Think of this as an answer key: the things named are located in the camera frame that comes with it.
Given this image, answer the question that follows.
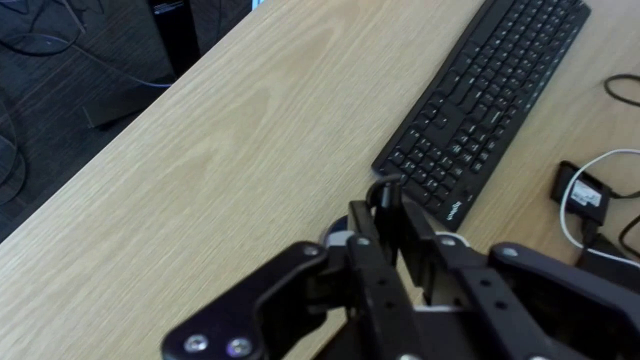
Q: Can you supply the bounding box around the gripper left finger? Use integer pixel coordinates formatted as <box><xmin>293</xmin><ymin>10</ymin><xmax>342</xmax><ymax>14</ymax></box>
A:
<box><xmin>160</xmin><ymin>200</ymin><xmax>427</xmax><ymax>360</ymax></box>

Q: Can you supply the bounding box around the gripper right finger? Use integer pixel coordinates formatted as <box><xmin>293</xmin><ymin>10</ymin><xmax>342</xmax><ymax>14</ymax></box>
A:
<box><xmin>399</xmin><ymin>199</ymin><xmax>640</xmax><ymax>360</ymax></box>

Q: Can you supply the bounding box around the black marker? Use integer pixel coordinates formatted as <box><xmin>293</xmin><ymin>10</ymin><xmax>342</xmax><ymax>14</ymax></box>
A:
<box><xmin>366</xmin><ymin>175</ymin><xmax>404</xmax><ymax>266</ymax></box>

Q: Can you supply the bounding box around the black power adapter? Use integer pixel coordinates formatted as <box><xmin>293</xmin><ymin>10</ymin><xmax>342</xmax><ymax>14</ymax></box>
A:
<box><xmin>550</xmin><ymin>160</ymin><xmax>614</xmax><ymax>227</ymax></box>

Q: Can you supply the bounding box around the black keyboard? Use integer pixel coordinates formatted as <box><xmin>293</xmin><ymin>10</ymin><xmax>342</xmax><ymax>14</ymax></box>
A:
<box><xmin>371</xmin><ymin>0</ymin><xmax>592</xmax><ymax>233</ymax></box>

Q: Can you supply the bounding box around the black computer tower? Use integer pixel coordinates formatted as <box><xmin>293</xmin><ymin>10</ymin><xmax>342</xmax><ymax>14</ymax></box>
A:
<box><xmin>147</xmin><ymin>0</ymin><xmax>202</xmax><ymax>77</ymax></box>

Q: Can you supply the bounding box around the black cable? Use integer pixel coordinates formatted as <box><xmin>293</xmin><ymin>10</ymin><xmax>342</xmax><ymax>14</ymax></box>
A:
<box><xmin>575</xmin><ymin>190</ymin><xmax>640</xmax><ymax>267</ymax></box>
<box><xmin>603</xmin><ymin>73</ymin><xmax>640</xmax><ymax>108</ymax></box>

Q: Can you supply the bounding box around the white cable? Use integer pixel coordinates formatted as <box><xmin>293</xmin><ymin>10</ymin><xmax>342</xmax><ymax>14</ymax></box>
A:
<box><xmin>559</xmin><ymin>148</ymin><xmax>640</xmax><ymax>262</ymax></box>

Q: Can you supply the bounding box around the thin grey cable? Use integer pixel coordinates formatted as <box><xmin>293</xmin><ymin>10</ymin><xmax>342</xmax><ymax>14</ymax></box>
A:
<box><xmin>0</xmin><ymin>0</ymin><xmax>174</xmax><ymax>89</ymax></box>

